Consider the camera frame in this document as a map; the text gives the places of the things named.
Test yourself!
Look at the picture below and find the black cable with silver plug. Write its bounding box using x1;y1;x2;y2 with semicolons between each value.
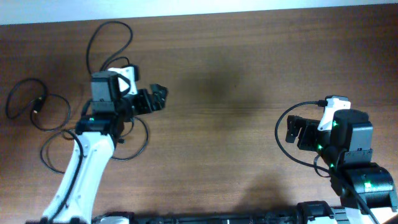
85;20;134;77

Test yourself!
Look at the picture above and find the black cable with gold plug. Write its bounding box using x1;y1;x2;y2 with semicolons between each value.
5;77;72;133

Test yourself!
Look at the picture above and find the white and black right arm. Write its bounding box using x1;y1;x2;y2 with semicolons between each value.
285;109;397;223

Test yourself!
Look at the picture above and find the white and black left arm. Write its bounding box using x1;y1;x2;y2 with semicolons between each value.
38;70;169;223

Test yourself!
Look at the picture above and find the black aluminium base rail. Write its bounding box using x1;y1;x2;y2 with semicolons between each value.
91;201;349;224

